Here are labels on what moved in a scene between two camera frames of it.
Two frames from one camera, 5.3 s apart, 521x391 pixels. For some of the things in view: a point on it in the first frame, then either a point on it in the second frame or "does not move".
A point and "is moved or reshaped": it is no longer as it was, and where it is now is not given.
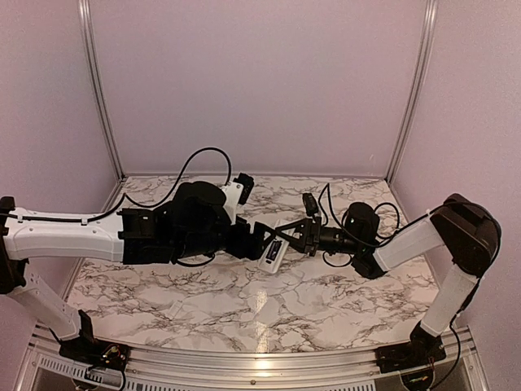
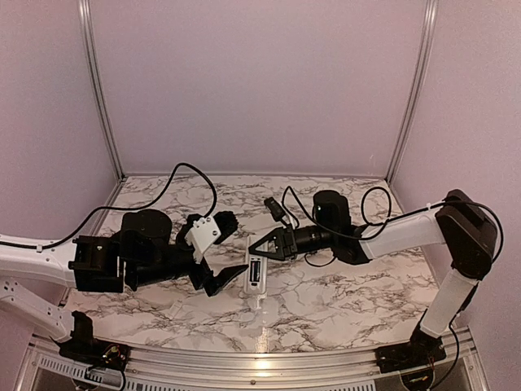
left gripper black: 241,247 → 225,277
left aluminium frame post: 96,85 does not move
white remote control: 273,252 is moved or reshaped
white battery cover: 174,309 does not move
